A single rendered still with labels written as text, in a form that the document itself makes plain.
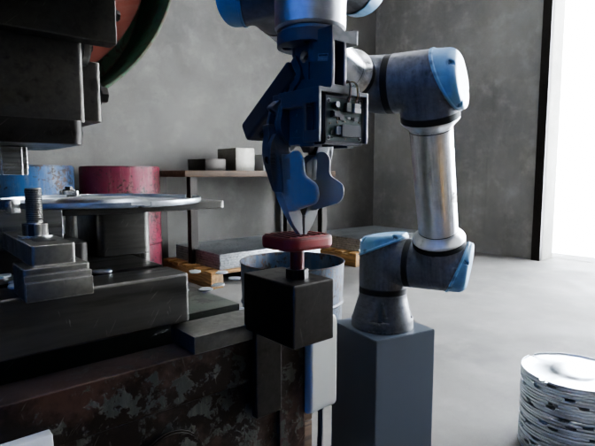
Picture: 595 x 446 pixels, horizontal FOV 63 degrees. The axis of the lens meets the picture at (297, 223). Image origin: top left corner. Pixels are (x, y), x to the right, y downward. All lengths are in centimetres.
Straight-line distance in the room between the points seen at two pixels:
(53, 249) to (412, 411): 95
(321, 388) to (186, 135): 400
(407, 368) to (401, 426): 14
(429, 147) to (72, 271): 70
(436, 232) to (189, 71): 383
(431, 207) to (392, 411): 49
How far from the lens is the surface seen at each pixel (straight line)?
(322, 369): 70
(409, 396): 124
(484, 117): 541
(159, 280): 58
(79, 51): 71
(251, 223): 496
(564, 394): 159
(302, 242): 51
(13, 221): 68
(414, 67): 95
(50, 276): 51
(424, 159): 100
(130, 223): 75
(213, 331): 58
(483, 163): 537
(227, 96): 484
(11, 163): 73
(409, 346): 119
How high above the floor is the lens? 82
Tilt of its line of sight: 6 degrees down
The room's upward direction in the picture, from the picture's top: straight up
